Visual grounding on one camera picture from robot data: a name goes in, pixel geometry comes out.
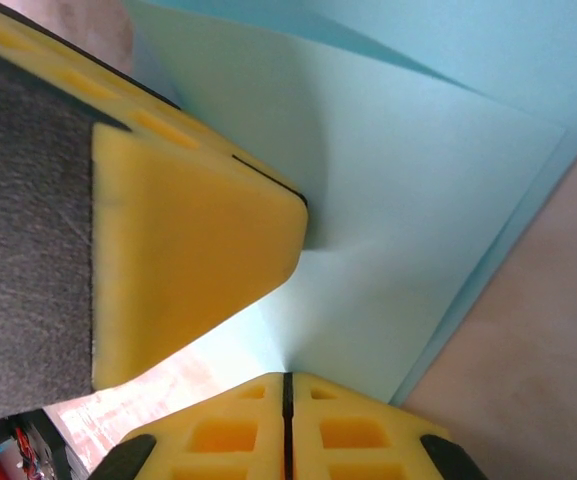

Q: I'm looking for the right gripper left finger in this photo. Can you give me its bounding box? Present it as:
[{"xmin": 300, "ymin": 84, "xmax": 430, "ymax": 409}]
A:
[{"xmin": 85, "ymin": 372, "xmax": 288, "ymax": 480}]

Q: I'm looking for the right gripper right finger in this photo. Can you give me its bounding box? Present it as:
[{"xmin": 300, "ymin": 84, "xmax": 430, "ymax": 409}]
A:
[{"xmin": 289, "ymin": 372, "xmax": 489, "ymax": 480}]

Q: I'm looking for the teal cloth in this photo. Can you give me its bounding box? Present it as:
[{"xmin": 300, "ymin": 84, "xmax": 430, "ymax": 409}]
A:
[{"xmin": 122, "ymin": 0, "xmax": 577, "ymax": 406}]

